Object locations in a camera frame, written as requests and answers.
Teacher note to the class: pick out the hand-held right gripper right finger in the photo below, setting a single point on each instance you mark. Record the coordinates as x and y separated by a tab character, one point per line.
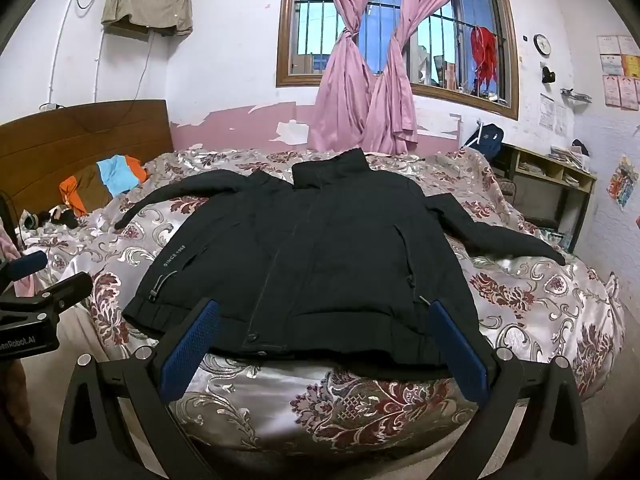
460	355

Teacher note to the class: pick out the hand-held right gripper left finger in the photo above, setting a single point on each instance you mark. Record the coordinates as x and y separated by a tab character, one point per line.
192	347

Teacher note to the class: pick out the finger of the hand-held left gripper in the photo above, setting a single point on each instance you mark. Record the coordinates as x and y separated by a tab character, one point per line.
27	264
70	287

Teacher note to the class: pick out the black jacket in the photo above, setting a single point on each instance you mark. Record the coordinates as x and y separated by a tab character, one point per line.
325	260

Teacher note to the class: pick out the pink cloth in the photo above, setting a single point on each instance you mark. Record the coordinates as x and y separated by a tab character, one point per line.
9	247

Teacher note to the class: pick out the dark object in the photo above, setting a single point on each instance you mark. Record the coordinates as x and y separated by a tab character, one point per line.
5	215

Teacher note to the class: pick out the dark plush toy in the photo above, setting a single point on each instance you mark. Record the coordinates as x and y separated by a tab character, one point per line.
62	217

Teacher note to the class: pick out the floral satin bedspread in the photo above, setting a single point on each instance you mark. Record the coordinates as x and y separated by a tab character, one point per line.
525	310

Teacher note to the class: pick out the orange blue brown pillow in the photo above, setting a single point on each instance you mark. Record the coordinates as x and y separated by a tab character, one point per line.
117	175

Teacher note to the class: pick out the wooden headboard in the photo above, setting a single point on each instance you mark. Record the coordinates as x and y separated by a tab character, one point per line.
75	140

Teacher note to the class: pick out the white power strip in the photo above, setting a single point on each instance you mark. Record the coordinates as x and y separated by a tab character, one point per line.
50	106

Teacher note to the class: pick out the wooden shelf desk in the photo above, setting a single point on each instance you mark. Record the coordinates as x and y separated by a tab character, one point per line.
525	152

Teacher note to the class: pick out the dark blue backpack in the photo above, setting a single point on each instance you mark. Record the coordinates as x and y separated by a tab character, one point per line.
492	137

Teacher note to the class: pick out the stack of papers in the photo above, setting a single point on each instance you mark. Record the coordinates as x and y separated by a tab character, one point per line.
567	157

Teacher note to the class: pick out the windowsill boxes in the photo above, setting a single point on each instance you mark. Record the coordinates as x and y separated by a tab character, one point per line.
450	72

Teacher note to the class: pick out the khaki cloth cover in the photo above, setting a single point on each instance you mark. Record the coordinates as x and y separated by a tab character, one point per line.
145	5

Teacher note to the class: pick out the red hanging garment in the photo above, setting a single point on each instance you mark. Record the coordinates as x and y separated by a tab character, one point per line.
482	55

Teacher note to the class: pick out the wooden framed barred window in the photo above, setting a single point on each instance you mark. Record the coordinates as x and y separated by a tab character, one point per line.
285	35

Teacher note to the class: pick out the colourful wall sticker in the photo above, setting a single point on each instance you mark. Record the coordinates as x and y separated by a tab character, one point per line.
622	180

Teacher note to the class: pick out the white wall paper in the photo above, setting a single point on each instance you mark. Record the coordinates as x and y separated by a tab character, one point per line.
550	112

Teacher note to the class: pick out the small wall shelf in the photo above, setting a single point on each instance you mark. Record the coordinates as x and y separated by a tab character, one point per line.
575	95

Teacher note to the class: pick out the black wall hook item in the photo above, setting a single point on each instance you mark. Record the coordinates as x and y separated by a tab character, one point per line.
548	75

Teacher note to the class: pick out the round wall clock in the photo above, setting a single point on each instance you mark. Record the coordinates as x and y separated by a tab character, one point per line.
542	45

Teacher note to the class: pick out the group of wall certificates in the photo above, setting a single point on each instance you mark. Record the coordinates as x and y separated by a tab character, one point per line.
620	75

